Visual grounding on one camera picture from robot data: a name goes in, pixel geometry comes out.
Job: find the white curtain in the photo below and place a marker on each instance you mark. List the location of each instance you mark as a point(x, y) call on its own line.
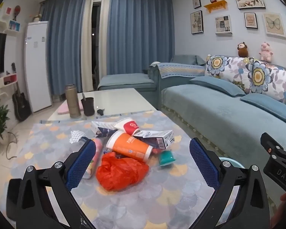
point(104, 33)
point(87, 40)

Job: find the teal plastic cup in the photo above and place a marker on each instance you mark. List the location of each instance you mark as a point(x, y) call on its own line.
point(166, 158)

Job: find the small dark picture frame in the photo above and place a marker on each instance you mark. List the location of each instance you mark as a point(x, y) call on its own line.
point(250, 20)

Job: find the red and white paper cup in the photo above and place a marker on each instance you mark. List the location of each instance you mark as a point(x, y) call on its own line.
point(128, 127)

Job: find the blue and white foil packet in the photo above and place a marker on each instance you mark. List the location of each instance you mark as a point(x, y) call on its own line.
point(102, 128)

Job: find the brown monkey plush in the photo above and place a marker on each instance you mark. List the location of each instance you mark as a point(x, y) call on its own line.
point(243, 50)

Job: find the person's right hand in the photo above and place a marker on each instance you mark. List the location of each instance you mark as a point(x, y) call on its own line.
point(285, 202)

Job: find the white framed newsprint picture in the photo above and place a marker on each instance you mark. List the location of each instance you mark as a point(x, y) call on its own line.
point(222, 25)

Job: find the floral cushion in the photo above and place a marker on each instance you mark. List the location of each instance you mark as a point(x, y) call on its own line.
point(274, 81)
point(228, 70)

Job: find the pink plastic packet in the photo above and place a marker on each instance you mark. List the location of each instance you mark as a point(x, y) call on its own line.
point(98, 152)

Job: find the black acoustic guitar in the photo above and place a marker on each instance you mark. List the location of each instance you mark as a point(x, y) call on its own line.
point(21, 106)

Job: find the dark brown cup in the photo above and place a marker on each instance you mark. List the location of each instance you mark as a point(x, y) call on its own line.
point(88, 106)

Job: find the orange plastic bag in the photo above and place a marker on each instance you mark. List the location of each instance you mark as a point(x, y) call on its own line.
point(119, 171)

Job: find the red round ornament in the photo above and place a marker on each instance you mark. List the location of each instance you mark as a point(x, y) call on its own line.
point(17, 10)

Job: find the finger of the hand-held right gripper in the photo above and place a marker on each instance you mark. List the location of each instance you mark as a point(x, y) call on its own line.
point(269, 144)

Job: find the butterfly picture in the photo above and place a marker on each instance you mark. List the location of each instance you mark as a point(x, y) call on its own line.
point(274, 25)

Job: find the pink notebook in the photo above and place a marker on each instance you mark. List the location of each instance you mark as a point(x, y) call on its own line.
point(63, 109)

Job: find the white refrigerator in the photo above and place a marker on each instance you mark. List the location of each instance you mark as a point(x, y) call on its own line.
point(37, 71)

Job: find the pink pig plush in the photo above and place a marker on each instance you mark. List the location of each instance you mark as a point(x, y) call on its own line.
point(265, 52)

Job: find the blue sofa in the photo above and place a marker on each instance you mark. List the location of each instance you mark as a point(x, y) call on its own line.
point(216, 116)

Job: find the scale pattern tablecloth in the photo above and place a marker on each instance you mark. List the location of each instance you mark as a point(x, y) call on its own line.
point(157, 195)

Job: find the white and blue carton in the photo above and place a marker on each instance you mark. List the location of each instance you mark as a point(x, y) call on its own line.
point(157, 139)

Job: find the blue curtain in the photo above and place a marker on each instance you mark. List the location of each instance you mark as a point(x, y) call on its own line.
point(64, 40)
point(140, 33)

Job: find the small black picture frame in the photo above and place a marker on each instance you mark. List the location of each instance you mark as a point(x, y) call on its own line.
point(196, 3)

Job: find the bronze thermos flask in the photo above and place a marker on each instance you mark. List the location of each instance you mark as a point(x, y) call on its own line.
point(72, 102)

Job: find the black car key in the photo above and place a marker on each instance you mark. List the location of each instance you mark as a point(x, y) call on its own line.
point(100, 112)

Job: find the yellow wall shelf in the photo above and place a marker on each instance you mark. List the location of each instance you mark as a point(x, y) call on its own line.
point(215, 6)

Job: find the white and pink shelf box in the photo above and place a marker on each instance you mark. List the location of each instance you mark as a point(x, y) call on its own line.
point(7, 80)

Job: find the tall black picture frame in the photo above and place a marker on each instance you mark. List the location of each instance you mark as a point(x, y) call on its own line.
point(196, 22)

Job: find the white coffee table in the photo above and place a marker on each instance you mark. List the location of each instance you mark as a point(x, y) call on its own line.
point(119, 100)

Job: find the polka dot wrapper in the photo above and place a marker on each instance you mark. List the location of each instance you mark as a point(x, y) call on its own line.
point(76, 136)

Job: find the orange paper cup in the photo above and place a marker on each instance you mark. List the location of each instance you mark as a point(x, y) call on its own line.
point(128, 145)

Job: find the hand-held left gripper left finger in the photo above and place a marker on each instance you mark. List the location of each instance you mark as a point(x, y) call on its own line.
point(82, 164)

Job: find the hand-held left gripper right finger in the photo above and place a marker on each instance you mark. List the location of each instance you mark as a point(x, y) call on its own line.
point(202, 164)

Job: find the blue picture card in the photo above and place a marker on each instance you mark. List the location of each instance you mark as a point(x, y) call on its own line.
point(14, 25)

